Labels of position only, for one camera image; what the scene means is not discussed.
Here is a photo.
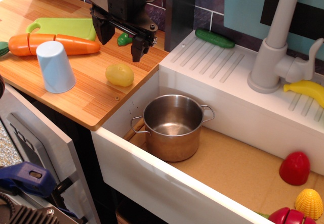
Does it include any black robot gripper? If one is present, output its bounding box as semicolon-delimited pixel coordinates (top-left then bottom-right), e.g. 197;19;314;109
89;0;158;62

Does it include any yellow toy potato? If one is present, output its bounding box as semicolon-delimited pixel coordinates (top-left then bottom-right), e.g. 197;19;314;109
105;64;134;87

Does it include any stainless steel pot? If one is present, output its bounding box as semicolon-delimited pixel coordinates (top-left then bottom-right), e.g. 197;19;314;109
130;95;215;162

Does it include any green toy pepper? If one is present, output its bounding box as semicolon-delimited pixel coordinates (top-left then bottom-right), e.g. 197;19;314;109
117;33;133;47

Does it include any green plastic cutting board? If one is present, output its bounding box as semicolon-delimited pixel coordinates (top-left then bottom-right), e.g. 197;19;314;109
26;18;96;41

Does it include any light blue plastic cup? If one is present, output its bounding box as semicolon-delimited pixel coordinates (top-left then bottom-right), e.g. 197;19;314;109
36;41;76;94

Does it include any green toy cucumber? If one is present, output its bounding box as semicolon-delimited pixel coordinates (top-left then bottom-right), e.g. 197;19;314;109
195;29;235;49

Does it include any orange toy carrot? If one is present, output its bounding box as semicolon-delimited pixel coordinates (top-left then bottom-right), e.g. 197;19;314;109
8;33;101;56

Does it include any dark green toy vegetable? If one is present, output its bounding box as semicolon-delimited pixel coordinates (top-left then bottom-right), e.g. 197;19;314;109
0;41;10;56

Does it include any white toy sink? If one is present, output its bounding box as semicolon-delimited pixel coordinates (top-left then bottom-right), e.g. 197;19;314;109
92;33;323;223

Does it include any grey oven door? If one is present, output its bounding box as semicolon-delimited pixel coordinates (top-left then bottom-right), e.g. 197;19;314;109
1;84;100;223

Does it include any grey toy faucet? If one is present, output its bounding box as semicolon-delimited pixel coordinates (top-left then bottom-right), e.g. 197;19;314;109
248;0;323;94

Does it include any blue clamp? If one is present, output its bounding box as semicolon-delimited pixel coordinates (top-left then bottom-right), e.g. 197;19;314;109
1;161;56;198

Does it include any yellow toy banana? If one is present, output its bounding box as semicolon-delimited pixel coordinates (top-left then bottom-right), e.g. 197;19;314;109
283;80;323;108

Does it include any red toy half fruit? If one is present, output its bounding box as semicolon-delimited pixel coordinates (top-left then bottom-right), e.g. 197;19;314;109
279;151;310;186

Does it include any yellow toy corn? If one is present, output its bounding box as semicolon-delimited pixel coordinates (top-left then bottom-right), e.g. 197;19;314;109
295;189;323;220

